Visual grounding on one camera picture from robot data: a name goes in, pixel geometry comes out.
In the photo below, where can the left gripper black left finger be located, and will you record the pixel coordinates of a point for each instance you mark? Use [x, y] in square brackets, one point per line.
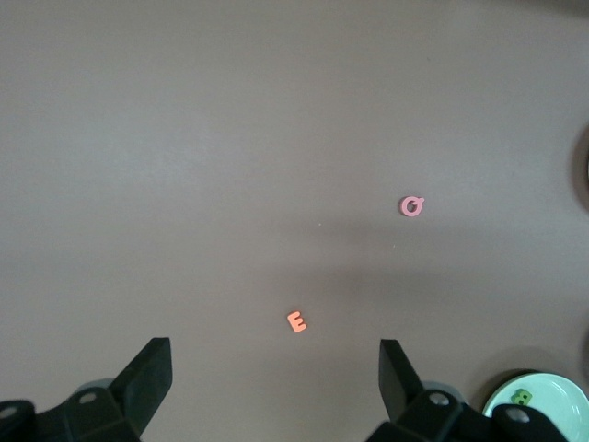
[138, 382]

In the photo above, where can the orange foam letter E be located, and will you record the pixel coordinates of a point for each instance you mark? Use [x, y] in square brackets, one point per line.
[296, 321]

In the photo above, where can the pink foam letter Q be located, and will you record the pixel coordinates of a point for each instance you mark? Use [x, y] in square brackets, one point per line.
[405, 207]

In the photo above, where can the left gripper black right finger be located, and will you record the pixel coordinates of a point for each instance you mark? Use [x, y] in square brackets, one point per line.
[405, 405]

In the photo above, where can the brown table cover sheet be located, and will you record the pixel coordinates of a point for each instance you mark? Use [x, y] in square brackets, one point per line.
[184, 138]

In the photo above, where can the light green plate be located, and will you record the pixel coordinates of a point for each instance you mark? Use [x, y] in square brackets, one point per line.
[561, 396]

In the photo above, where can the green foam letter B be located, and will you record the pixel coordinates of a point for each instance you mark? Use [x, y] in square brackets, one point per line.
[522, 397]

